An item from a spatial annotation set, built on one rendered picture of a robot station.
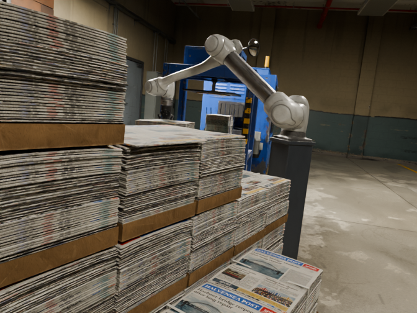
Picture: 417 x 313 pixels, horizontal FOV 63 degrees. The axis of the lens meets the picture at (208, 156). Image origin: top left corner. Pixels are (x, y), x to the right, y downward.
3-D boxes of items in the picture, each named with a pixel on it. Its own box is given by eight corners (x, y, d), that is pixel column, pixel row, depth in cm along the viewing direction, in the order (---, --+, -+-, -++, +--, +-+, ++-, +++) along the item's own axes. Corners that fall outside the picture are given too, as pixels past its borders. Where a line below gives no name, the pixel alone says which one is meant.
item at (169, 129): (245, 138, 124) (245, 135, 123) (200, 141, 100) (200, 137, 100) (167, 127, 143) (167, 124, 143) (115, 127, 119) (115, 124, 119)
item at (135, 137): (208, 142, 98) (208, 139, 98) (135, 147, 74) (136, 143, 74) (120, 128, 118) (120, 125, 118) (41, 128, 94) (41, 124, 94)
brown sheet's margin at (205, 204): (241, 197, 127) (242, 186, 126) (197, 214, 103) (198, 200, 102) (164, 178, 147) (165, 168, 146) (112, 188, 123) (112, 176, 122)
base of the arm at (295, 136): (291, 137, 232) (291, 129, 231) (313, 141, 212) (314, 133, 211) (269, 136, 224) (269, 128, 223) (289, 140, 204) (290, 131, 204)
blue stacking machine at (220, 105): (270, 182, 568) (285, 54, 537) (195, 171, 594) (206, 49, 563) (273, 167, 714) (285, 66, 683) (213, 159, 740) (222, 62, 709)
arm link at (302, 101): (309, 131, 219) (313, 97, 216) (302, 132, 203) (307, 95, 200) (284, 128, 226) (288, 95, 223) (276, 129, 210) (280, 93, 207)
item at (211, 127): (227, 137, 414) (229, 116, 410) (203, 135, 420) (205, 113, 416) (232, 135, 451) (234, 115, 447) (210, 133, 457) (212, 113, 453)
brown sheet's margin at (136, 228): (195, 215, 102) (197, 201, 101) (121, 242, 78) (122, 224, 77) (110, 189, 122) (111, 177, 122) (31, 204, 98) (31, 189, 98)
